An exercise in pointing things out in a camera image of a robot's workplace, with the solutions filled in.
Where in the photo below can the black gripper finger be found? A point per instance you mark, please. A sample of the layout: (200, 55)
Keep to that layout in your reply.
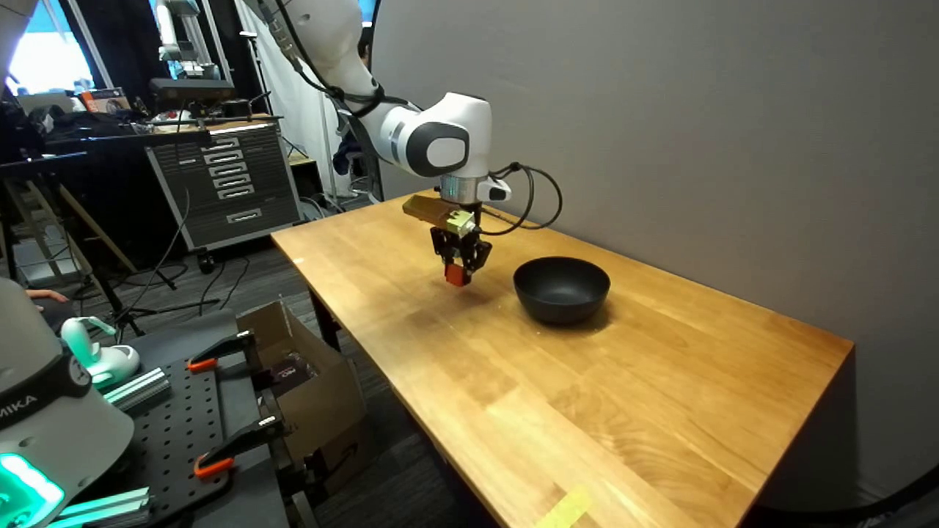
(478, 251)
(444, 248)

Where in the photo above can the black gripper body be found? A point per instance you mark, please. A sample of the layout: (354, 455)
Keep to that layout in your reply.
(457, 220)

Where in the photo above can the orange block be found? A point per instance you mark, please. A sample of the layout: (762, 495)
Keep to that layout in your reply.
(457, 278)

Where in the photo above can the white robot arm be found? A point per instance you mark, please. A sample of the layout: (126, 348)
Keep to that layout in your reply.
(447, 141)

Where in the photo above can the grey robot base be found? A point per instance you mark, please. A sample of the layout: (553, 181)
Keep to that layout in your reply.
(57, 433)

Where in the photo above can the black bowl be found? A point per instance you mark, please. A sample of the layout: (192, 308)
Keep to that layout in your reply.
(561, 292)

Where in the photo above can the cardboard box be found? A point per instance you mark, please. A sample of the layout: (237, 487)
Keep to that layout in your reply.
(315, 385)

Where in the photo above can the black drawer cabinet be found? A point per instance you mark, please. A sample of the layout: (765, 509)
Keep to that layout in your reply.
(228, 185)

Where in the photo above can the yellow tape strip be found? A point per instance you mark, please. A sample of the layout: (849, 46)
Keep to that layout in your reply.
(567, 512)

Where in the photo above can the black perforated board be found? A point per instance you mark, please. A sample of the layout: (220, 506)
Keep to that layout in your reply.
(177, 417)

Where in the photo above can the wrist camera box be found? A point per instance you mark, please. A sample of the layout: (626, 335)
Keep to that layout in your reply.
(494, 190)

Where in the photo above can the orange handled clamp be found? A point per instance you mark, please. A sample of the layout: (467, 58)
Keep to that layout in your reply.
(222, 460)
(231, 345)

